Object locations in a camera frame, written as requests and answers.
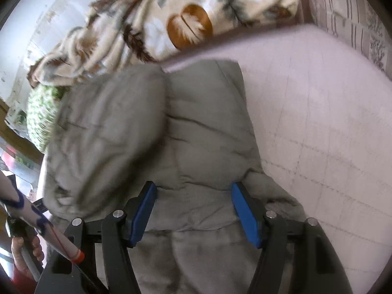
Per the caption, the green white checked pillow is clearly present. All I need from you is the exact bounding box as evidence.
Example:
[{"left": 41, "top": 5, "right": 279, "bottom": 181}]
[{"left": 26, "top": 84, "right": 70, "bottom": 153}]

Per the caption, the person's left hand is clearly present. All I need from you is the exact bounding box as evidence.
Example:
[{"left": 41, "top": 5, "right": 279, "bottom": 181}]
[{"left": 11, "top": 236, "right": 45, "bottom": 279}]

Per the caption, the grey quilted puffer jacket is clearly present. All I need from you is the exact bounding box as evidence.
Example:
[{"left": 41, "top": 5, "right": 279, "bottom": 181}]
[{"left": 43, "top": 60, "right": 305, "bottom": 293}]

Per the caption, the white patterned sleeve cable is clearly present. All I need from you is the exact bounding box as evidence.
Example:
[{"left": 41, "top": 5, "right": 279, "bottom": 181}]
[{"left": 0, "top": 171, "right": 85, "bottom": 264}]

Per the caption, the leaf print fleece blanket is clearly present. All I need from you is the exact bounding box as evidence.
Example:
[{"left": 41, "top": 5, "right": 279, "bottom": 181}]
[{"left": 27, "top": 0, "right": 300, "bottom": 87}]

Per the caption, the striped floral pillow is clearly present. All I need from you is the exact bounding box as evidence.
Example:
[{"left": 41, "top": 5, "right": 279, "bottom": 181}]
[{"left": 309, "top": 0, "right": 391, "bottom": 78}]

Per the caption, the pink quilted mattress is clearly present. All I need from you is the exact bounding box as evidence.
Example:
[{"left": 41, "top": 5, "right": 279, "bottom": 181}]
[{"left": 163, "top": 24, "right": 391, "bottom": 293}]

